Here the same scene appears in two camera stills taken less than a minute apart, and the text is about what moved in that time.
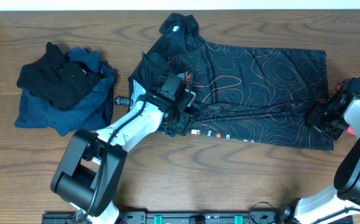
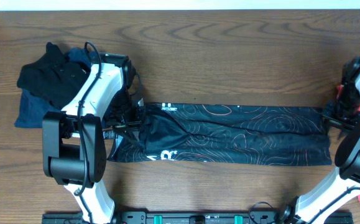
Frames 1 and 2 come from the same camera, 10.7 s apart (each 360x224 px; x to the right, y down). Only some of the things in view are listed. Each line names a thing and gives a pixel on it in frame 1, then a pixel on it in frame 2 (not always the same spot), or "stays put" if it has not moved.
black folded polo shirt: (58, 79) stays put
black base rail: (180, 218) stays put
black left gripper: (181, 130) -> (135, 124)
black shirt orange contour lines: (256, 95) -> (227, 134)
